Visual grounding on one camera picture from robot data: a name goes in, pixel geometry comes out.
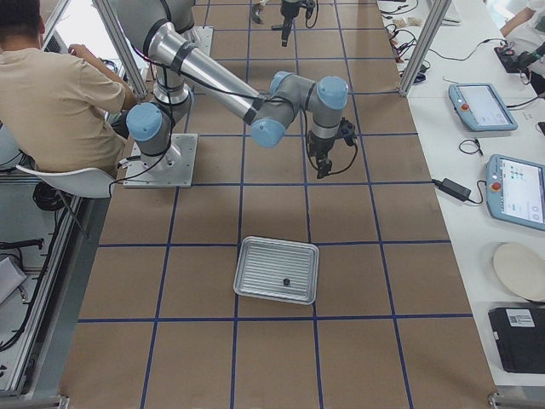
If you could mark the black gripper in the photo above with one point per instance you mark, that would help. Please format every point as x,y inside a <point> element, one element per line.
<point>319,149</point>
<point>286,18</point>

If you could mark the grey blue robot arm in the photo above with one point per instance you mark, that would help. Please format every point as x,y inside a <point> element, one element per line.
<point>155,28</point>

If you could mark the silver ribbed metal tray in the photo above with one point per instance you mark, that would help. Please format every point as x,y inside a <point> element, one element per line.
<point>263,264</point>

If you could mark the curved metal brake shoe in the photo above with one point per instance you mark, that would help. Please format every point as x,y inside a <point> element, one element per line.
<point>255,13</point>

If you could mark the black power adapter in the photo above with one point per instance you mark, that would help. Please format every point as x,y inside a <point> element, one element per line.
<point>453,189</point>

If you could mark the upper blue teach pendant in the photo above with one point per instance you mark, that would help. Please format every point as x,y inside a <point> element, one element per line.
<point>480,108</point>

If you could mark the blue teach pendant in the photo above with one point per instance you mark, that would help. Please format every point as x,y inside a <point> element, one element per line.
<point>515,191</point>
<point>480,108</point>

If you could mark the lower blue teach pendant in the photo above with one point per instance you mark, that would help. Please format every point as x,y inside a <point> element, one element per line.
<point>515,191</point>

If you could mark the cream round plate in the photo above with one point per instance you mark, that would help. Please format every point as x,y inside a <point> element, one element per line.
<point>521,270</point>

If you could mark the person in beige shirt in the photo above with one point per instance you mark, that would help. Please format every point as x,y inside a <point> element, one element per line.
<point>65,111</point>

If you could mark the white plastic chair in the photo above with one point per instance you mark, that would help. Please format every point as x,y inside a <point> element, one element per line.
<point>91,183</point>

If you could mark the black tablet device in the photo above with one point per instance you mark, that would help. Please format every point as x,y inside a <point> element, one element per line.
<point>519,336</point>

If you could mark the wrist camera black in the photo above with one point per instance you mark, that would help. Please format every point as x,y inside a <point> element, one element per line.
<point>346,132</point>
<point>309,5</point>

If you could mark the aluminium frame post right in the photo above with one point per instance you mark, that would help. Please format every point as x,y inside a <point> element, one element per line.
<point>423,44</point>

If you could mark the aluminium frame post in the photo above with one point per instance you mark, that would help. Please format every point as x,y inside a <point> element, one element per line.
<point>423,44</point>
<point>122,47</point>

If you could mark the aluminium frame post left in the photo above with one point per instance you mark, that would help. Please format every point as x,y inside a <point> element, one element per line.
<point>122,47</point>

